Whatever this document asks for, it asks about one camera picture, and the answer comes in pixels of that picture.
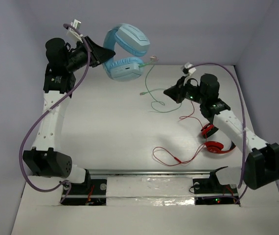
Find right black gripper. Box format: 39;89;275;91
163;76;206;104

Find light blue headphones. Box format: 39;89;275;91
102;23;151;83

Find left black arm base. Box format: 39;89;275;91
61;170;107;206

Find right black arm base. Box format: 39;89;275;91
188;166;239;205

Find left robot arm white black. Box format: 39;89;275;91
20;36;115;193

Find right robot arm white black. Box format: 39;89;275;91
163;73;279;192

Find red headphones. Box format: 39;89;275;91
200;123;236;154

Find white foam block with tape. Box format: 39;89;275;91
106;176;195;206

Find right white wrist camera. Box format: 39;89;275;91
181;62;196;85

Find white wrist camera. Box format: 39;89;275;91
67;19;83;43
181;62;196;85

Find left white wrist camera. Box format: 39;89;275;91
67;19;83;43

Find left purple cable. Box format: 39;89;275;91
19;23;91;204

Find aluminium rail frame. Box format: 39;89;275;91
33;168;247;177

